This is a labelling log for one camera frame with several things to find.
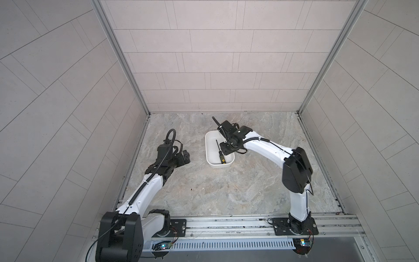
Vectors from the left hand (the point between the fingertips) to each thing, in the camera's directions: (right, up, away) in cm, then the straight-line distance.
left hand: (184, 153), depth 87 cm
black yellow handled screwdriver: (+20, -2, +7) cm, 21 cm away
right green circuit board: (+54, -35, -18) cm, 67 cm away
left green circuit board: (-5, -33, -22) cm, 40 cm away
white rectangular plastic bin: (+15, -3, +7) cm, 17 cm away
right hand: (+22, +2, +2) cm, 22 cm away
